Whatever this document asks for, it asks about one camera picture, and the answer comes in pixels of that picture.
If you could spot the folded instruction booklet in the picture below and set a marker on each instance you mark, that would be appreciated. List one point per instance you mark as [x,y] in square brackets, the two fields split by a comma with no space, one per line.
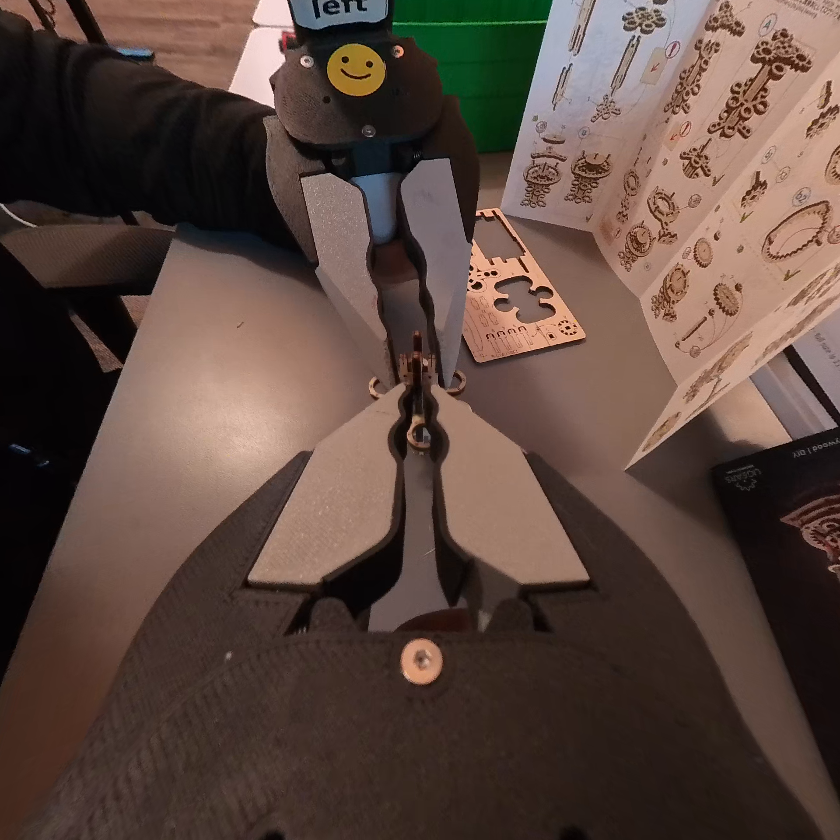
[590,131]

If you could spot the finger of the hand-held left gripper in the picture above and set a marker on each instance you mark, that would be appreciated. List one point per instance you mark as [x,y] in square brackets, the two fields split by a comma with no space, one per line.
[436,229]
[338,249]

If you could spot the plywood parts sheet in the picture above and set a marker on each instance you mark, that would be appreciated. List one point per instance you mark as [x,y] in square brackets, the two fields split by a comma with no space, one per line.
[558,334]

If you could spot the person's left forearm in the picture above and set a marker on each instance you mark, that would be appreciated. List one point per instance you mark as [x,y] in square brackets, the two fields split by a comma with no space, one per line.
[131,131]

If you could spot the green plastic bin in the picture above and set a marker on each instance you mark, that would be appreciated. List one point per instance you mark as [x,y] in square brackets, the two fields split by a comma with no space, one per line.
[499,79]

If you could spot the black model kit box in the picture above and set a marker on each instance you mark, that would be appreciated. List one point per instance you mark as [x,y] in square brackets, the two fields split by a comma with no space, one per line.
[774,590]

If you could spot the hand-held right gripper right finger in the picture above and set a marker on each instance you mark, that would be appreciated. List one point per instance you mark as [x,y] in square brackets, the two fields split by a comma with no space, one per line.
[512,518]

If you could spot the person's left hand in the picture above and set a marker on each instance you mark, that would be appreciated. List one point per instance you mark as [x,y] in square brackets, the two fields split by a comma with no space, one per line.
[397,266]

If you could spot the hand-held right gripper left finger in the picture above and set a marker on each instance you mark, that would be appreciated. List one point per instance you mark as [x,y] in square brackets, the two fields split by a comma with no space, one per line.
[328,518]

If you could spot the wooden model assembly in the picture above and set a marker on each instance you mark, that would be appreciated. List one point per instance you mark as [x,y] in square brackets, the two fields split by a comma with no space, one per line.
[413,377]

